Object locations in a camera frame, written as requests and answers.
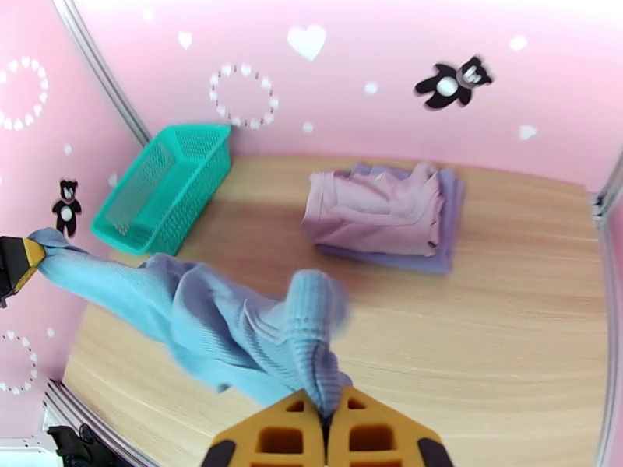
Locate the aluminium corner post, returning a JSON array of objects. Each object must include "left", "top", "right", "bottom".
[
  {"left": 589, "top": 149, "right": 623, "bottom": 467},
  {"left": 48, "top": 0, "right": 152, "bottom": 148}
]

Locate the mauve grey shirt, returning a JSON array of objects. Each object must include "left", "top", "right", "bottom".
[{"left": 301, "top": 161, "right": 446, "bottom": 258}]

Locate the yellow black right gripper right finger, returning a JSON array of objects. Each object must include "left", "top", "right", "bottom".
[{"left": 325, "top": 384, "right": 454, "bottom": 467}]

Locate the aluminium table side rail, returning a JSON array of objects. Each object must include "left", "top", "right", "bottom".
[{"left": 40, "top": 377, "right": 162, "bottom": 467}]

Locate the black teddy bear sticker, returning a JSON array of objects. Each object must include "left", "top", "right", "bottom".
[
  {"left": 414, "top": 55, "right": 494, "bottom": 111},
  {"left": 51, "top": 179, "right": 83, "bottom": 238}
]

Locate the lavender blue shirt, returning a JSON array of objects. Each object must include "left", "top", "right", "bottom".
[{"left": 316, "top": 161, "right": 467, "bottom": 276}]

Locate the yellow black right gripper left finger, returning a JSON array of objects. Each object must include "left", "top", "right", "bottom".
[{"left": 200, "top": 388, "right": 326, "bottom": 467}]

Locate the teal plastic laundry basket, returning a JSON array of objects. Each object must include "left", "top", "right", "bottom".
[{"left": 90, "top": 123, "right": 233, "bottom": 258}]

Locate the blue ribbed shirt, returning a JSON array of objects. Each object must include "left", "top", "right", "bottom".
[{"left": 29, "top": 228, "right": 354, "bottom": 418}]

